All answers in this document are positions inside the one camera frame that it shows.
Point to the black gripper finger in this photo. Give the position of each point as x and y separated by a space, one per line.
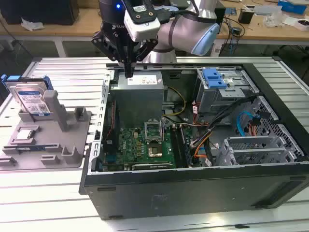
147 49
107 47

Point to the black case fan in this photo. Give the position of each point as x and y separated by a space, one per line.
111 145

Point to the black camera bracket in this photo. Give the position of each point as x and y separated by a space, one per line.
130 9

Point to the black PC case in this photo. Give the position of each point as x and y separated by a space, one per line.
193 193

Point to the silver CPU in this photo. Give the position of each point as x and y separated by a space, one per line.
24 135

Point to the CPU socket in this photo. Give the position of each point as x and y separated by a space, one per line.
154 151

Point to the black computer tower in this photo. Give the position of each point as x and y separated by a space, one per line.
36 12

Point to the small black adapter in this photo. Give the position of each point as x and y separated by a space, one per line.
236 30

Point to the silver flat box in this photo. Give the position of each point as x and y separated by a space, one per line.
268 9

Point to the grey power supply unit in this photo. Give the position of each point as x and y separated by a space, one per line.
137 101

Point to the metal optical drive cage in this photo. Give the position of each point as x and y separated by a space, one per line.
217 101

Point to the black graphics card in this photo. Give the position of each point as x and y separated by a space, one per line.
152 166

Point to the small black open box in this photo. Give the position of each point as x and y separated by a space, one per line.
245 17

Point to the blue plastic drive latch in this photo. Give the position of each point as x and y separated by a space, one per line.
213 78

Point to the metal disk bay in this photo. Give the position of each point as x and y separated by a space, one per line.
253 142

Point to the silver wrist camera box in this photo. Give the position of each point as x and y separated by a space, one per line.
144 29

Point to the wooden desk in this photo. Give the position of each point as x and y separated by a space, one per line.
84 24

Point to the black RAM slot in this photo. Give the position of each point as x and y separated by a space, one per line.
185 147
175 145

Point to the clear plastic wrap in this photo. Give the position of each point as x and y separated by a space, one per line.
274 19

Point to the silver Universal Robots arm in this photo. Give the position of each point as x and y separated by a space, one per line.
183 26

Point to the grey parts rack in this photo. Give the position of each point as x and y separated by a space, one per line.
48 142

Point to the hard disk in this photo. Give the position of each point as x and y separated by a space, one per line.
29 96

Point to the green motherboard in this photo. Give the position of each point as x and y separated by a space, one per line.
130 145

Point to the blue cardboard box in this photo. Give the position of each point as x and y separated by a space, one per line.
292 6

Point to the blue RAM stick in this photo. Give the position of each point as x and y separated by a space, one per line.
36 148

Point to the crumpled white plastic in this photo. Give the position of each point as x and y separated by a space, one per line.
31 25

